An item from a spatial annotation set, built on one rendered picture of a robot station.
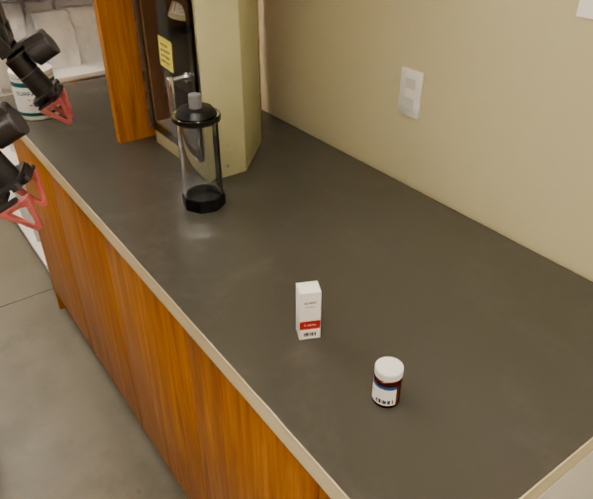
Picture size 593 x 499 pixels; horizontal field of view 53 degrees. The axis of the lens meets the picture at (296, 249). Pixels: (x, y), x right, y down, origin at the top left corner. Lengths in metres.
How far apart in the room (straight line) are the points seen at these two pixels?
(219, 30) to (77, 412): 1.44
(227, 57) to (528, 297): 0.86
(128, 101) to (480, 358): 1.22
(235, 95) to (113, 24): 0.41
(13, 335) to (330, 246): 1.73
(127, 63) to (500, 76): 0.99
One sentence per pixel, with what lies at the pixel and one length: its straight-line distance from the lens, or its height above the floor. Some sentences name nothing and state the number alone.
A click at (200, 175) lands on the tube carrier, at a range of 1.38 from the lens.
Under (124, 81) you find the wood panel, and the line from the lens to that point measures 1.80.
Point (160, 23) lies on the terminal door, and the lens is 1.58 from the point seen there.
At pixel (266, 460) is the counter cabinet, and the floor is 0.73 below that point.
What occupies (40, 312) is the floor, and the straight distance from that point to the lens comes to 2.82.
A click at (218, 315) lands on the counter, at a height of 0.94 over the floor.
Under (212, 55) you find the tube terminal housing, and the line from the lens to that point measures 1.47.
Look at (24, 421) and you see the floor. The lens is 2.36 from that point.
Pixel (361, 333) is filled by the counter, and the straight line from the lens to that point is 1.07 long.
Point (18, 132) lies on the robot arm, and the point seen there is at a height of 1.22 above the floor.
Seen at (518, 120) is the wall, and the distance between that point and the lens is 1.35.
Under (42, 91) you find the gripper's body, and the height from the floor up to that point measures 1.14.
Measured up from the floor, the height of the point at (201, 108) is 1.18.
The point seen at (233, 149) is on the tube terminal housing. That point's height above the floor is 1.01.
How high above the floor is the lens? 1.64
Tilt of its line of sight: 33 degrees down
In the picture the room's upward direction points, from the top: straight up
